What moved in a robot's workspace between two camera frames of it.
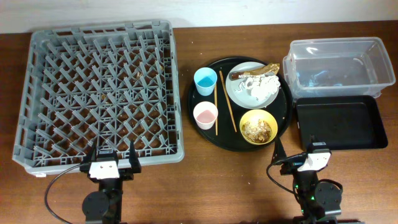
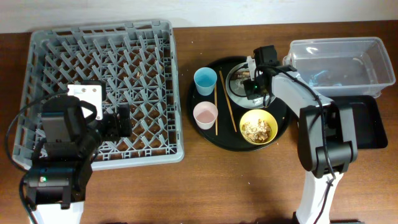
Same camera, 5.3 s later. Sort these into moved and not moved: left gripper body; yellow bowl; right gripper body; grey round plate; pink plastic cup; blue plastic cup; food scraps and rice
Moved: right gripper body; left gripper body
Not moved: food scraps and rice; yellow bowl; pink plastic cup; grey round plate; blue plastic cup
